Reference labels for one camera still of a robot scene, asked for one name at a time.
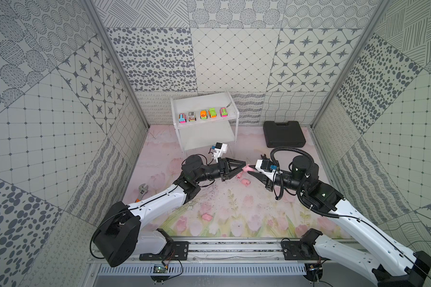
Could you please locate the white two-tier shelf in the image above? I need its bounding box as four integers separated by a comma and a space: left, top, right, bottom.
170, 92, 240, 153

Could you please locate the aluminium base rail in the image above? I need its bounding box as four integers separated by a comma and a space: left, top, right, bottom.
88, 237, 379, 280

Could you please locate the orange handled adjustable wrench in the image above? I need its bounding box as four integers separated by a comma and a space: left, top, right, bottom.
135, 184, 148, 202

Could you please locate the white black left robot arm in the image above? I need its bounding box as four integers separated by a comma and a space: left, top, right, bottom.
91, 155, 246, 267

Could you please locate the black plastic tool case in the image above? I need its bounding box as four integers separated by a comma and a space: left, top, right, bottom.
263, 121, 306, 148

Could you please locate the orange green toy dump truck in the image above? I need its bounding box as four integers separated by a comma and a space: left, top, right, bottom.
208, 108, 217, 118

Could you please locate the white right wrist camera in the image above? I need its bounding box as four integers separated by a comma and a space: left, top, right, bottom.
255, 159, 278, 181

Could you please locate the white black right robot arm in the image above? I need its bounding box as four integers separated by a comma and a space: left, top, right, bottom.
249, 147, 431, 287

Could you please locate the pink green toy truck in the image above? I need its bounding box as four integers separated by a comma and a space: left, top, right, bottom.
220, 108, 228, 117

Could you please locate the pink teal toy truck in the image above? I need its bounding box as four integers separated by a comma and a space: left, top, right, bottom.
178, 113, 187, 124

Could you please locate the green orange toy mixer truck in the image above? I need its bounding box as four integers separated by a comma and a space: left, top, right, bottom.
200, 110, 208, 120

